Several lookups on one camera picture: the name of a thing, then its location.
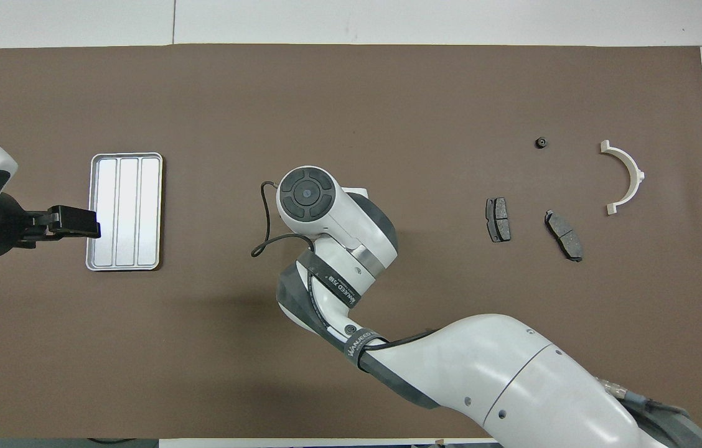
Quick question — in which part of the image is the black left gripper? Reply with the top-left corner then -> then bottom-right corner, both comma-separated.
0,193 -> 101,259

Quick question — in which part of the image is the silver metal tray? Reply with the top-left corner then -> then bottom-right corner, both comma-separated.
85,152 -> 164,272

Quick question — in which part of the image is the brown table mat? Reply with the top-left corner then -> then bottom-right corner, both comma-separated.
0,44 -> 702,439

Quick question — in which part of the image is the rectangular dark brake pad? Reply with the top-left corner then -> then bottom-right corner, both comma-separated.
485,197 -> 512,243

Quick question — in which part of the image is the curved dark brake pad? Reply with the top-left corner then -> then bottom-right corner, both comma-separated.
544,210 -> 584,263

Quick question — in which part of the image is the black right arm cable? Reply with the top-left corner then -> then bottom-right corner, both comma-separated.
251,180 -> 321,258

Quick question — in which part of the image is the white semicircular bracket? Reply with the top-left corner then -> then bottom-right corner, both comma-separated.
600,140 -> 645,216

